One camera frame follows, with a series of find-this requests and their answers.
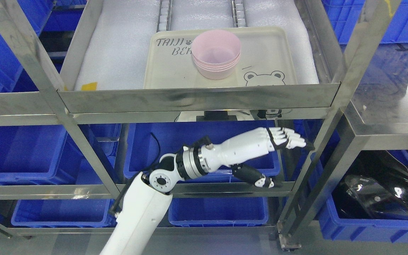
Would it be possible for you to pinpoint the stack of pink bowls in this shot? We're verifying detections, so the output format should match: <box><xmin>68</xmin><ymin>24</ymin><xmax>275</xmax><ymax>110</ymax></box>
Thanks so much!
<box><xmin>191</xmin><ymin>29</ymin><xmax>242</xmax><ymax>80</ymax></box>

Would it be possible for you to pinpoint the steel table frame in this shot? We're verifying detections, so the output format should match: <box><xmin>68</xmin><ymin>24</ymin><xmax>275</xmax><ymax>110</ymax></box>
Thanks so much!
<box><xmin>345</xmin><ymin>43</ymin><xmax>408</xmax><ymax>149</ymax></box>

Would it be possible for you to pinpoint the black helmet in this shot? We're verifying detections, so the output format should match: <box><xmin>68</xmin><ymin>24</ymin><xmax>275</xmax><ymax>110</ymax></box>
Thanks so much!
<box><xmin>332</xmin><ymin>151</ymin><xmax>408</xmax><ymax>221</ymax></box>

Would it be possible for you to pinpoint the steel shelf rack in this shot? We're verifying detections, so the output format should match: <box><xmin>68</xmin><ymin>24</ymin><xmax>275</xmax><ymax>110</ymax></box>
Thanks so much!
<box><xmin>0</xmin><ymin>0</ymin><xmax>401</xmax><ymax>250</ymax></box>

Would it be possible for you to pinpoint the blue bin with helmet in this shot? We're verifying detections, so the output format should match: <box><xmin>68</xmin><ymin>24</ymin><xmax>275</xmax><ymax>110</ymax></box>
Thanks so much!
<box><xmin>308</xmin><ymin>131</ymin><xmax>408</xmax><ymax>243</ymax></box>

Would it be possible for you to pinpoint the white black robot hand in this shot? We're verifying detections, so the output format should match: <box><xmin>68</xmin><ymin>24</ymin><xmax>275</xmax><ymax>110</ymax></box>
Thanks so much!
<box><xmin>196</xmin><ymin>127</ymin><xmax>315</xmax><ymax>188</ymax></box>

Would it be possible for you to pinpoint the cream bear tray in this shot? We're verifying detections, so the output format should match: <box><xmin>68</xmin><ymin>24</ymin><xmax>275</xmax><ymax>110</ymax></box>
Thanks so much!
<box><xmin>144</xmin><ymin>27</ymin><xmax>297</xmax><ymax>89</ymax></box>

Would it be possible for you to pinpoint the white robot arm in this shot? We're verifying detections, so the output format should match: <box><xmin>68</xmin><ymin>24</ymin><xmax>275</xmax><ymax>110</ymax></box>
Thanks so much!
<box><xmin>101</xmin><ymin>136</ymin><xmax>212</xmax><ymax>255</ymax></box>

